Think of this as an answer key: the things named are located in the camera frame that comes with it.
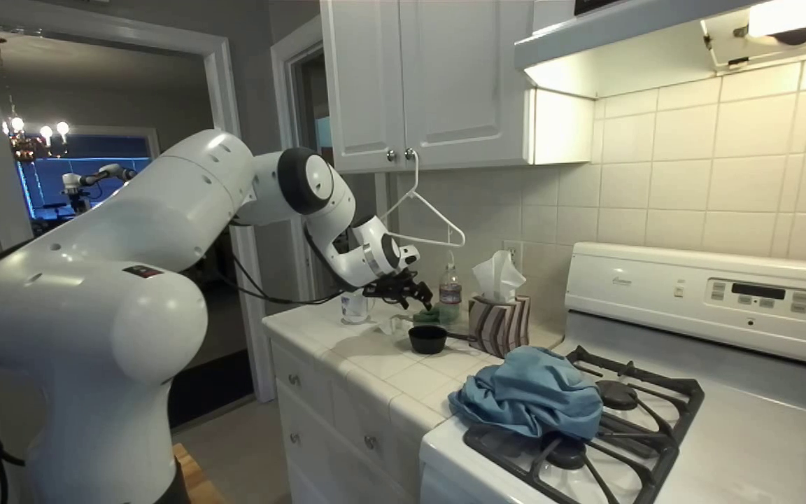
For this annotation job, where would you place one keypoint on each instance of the white tissue in box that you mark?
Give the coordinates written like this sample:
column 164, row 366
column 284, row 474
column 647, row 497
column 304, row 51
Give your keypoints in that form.
column 500, row 275

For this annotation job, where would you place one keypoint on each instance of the white tissue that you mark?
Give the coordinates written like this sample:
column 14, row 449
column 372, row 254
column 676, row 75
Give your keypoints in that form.
column 500, row 275
column 389, row 320

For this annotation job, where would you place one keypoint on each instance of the white wall outlet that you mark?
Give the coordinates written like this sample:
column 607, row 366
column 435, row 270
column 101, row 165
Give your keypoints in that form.
column 515, row 249

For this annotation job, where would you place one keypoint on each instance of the wooden base board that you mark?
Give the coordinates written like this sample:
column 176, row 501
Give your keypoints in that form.
column 197, row 477

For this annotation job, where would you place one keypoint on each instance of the striped tissue box cover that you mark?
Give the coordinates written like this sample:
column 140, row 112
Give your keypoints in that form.
column 501, row 326

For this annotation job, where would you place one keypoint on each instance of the silver cabinet knob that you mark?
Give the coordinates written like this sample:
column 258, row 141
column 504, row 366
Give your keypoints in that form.
column 409, row 155
column 389, row 155

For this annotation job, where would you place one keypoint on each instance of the green cloth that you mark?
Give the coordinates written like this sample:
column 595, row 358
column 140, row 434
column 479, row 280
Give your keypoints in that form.
column 428, row 316

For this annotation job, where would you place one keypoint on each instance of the white lower cabinet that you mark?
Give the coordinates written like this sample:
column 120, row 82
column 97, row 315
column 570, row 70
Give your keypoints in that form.
column 328, row 436

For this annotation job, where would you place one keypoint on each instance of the white gas stove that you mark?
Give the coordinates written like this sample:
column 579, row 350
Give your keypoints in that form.
column 747, row 428

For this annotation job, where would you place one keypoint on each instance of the black stove grate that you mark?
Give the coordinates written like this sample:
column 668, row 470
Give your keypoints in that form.
column 645, row 436

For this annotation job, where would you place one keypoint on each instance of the chandelier lamp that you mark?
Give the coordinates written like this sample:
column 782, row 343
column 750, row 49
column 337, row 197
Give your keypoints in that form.
column 29, row 141

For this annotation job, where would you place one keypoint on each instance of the white mug blue flowers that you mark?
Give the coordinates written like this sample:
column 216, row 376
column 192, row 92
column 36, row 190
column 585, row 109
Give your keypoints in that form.
column 353, row 308

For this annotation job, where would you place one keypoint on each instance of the small black bowl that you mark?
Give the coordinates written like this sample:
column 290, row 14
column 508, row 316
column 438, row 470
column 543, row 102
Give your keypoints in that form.
column 427, row 338

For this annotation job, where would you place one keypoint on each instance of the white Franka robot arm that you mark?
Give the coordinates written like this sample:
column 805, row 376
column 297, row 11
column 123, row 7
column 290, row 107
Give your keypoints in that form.
column 76, row 308

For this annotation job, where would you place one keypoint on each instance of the white cabinet door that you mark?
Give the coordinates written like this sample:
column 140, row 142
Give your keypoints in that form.
column 363, row 72
column 463, row 72

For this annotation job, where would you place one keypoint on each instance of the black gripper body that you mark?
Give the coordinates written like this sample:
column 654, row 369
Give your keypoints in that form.
column 399, row 284

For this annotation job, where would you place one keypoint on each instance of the blue cloth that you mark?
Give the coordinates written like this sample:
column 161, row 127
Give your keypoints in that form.
column 530, row 392

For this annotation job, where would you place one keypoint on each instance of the clear plastic water bottle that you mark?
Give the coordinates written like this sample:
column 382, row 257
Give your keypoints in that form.
column 451, row 294

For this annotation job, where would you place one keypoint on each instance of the white range hood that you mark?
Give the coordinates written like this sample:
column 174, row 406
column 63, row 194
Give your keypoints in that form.
column 627, row 37

